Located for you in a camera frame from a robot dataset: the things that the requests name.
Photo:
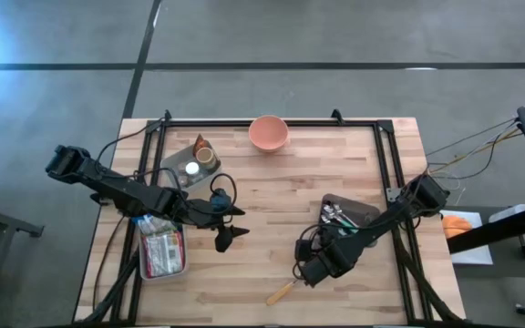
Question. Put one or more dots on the white lid bagel seasoning jar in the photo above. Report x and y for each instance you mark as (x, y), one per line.
(192, 168)

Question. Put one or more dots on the dark grey plastic bin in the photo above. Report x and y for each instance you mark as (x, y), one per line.
(363, 209)

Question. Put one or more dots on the gold lid spice jar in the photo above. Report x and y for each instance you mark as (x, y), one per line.
(206, 157)

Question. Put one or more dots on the orange taco seasoning packet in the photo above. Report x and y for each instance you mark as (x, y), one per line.
(201, 142)

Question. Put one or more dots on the peach plastic bowl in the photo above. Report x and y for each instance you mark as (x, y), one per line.
(268, 132)

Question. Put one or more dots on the blue yellow ramen packet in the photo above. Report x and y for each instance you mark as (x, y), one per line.
(153, 224)

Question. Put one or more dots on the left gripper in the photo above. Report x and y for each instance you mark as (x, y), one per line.
(210, 216)

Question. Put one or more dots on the light grey plastic bin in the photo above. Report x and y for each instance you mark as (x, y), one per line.
(176, 160)

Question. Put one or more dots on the orange object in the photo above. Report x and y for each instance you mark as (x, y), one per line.
(454, 226)

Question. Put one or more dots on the red ramen packet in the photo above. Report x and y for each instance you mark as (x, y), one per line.
(164, 254)

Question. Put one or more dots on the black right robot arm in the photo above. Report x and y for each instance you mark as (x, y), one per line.
(381, 223)

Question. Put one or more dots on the white board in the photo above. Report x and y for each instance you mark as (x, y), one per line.
(472, 255)

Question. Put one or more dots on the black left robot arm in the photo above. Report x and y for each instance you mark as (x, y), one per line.
(121, 189)

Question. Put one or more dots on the all silver spoon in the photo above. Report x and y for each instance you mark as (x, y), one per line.
(327, 210)

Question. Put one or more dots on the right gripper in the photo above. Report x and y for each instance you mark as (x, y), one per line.
(316, 269)

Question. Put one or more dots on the white translucent plastic bin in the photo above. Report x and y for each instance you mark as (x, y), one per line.
(162, 273)

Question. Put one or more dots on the grey side table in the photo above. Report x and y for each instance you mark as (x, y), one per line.
(7, 223)

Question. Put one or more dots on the small glass spice jar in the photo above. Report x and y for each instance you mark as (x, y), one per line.
(182, 172)

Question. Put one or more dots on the white plastic container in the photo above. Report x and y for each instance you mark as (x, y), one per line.
(513, 212)

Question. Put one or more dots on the black metal table frame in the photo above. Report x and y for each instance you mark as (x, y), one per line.
(335, 123)

